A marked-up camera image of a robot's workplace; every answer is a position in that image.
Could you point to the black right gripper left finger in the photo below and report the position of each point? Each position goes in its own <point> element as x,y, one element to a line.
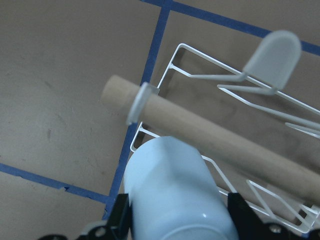
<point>120,214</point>

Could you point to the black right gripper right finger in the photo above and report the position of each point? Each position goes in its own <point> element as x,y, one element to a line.
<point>239,210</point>

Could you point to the light blue plastic cup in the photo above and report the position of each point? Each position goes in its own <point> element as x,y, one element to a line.
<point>173,195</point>

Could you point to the white wire cup rack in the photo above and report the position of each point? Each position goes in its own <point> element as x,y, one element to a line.
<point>255,139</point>

